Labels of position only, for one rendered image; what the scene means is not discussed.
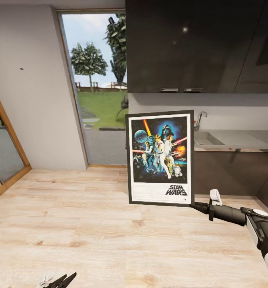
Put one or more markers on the cabinet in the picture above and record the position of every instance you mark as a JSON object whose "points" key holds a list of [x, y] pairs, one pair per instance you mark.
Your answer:
{"points": [[254, 74], [188, 46]]}

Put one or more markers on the poster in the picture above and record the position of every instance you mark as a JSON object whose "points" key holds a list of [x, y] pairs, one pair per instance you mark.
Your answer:
{"points": [[161, 158]]}

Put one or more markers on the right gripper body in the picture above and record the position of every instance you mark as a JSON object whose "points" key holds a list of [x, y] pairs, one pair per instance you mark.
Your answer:
{"points": [[223, 212]]}

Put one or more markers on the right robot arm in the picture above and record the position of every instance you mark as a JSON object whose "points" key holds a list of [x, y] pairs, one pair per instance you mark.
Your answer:
{"points": [[255, 220]]}

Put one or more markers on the door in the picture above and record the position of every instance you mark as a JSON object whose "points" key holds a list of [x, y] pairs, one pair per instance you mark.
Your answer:
{"points": [[13, 161]]}

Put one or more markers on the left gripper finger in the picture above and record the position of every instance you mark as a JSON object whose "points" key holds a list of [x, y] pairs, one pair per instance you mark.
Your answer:
{"points": [[60, 279], [67, 281]]}

